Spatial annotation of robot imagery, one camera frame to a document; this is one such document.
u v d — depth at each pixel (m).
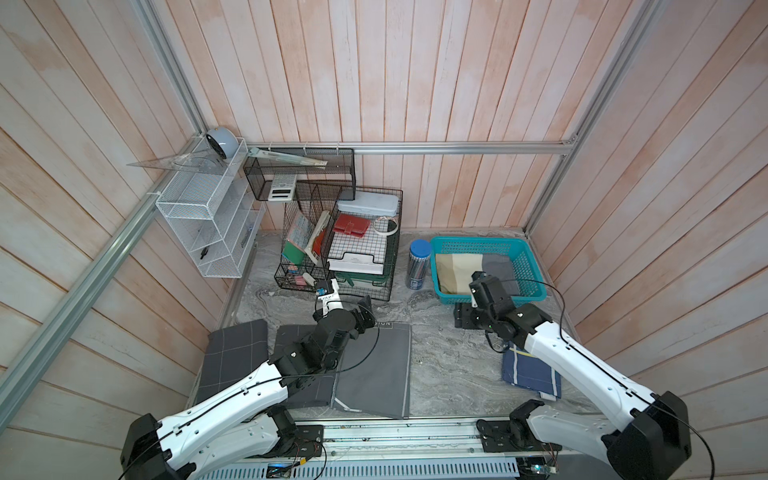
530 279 0.97
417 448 0.73
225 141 0.83
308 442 0.73
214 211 0.71
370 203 0.96
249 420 0.60
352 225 0.91
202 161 0.86
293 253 1.02
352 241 0.90
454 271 1.04
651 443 0.39
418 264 0.91
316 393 0.78
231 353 0.89
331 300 0.63
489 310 0.60
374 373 0.84
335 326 0.53
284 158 0.90
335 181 1.07
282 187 0.98
